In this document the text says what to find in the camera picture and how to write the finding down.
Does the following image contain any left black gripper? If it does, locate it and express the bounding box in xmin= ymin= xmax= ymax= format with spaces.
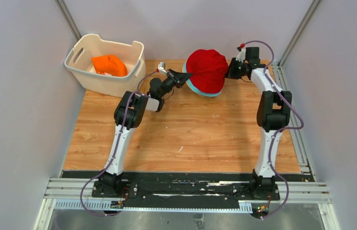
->
xmin=158 ymin=70 xmax=192 ymax=98

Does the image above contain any teal bucket hat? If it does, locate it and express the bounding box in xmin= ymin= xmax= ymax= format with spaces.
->
xmin=182 ymin=59 xmax=228 ymax=97

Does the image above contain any red bucket hat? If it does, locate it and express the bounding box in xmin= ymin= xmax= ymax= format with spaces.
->
xmin=183 ymin=49 xmax=228 ymax=97

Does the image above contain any white plastic basket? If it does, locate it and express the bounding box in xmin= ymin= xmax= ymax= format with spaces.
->
xmin=64 ymin=34 xmax=146 ymax=97

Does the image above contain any orange bucket hat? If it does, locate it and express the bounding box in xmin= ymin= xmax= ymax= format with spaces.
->
xmin=91 ymin=55 xmax=128 ymax=77

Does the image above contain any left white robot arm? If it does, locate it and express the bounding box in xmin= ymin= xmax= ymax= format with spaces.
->
xmin=96 ymin=69 xmax=192 ymax=198

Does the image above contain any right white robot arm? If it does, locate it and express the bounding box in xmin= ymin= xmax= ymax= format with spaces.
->
xmin=226 ymin=44 xmax=292 ymax=200

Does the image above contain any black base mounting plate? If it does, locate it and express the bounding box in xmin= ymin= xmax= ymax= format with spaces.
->
xmin=61 ymin=171 xmax=280 ymax=210

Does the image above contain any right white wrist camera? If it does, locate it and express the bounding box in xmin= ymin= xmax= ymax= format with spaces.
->
xmin=236 ymin=46 xmax=246 ymax=63

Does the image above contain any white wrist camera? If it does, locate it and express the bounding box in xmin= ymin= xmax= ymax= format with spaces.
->
xmin=236 ymin=46 xmax=246 ymax=63
xmin=156 ymin=61 xmax=168 ymax=75

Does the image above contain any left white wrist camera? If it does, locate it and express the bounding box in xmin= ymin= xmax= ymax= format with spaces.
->
xmin=156 ymin=61 xmax=168 ymax=75

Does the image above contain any aluminium frame rail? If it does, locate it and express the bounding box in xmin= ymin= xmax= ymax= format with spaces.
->
xmin=43 ymin=178 xmax=340 ymax=230

